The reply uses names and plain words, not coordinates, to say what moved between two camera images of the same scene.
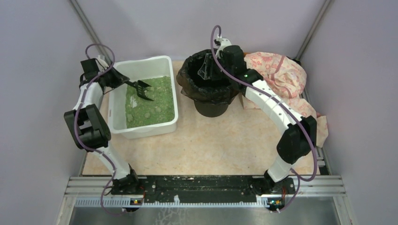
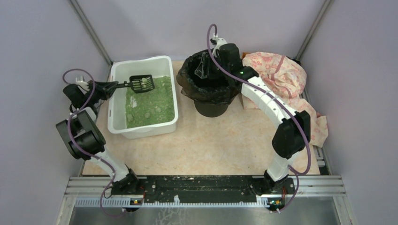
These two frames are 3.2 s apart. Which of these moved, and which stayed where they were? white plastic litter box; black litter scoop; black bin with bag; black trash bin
Moved: black litter scoop
Stayed: black trash bin; white plastic litter box; black bin with bag
